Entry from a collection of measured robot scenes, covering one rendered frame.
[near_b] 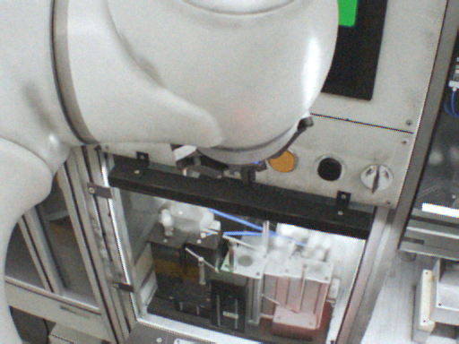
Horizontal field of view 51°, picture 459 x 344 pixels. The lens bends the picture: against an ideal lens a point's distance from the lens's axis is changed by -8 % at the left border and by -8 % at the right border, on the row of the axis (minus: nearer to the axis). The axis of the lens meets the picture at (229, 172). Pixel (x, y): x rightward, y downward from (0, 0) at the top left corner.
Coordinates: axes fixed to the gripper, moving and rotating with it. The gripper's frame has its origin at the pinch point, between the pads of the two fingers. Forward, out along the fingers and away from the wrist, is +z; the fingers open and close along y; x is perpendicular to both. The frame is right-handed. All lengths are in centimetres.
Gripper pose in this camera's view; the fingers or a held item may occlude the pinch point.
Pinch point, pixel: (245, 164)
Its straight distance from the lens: 57.6
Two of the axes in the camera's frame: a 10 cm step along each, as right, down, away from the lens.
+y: -9.5, 3.1, -0.2
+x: 3.1, 9.3, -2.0
